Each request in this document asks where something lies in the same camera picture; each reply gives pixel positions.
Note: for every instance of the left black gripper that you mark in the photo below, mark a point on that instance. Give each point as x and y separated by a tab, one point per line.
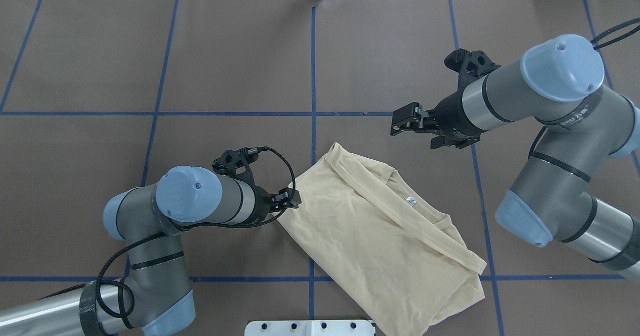
261	204

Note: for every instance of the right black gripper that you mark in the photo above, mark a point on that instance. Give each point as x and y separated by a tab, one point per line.
451	117

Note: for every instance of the cream long-sleeve graphic shirt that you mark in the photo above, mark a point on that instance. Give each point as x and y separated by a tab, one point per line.
400	259

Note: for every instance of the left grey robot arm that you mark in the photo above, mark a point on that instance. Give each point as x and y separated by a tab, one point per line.
146	285

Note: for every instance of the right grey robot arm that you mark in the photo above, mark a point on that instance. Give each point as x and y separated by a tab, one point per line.
560	83

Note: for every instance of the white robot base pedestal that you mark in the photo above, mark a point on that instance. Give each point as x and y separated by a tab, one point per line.
311	328

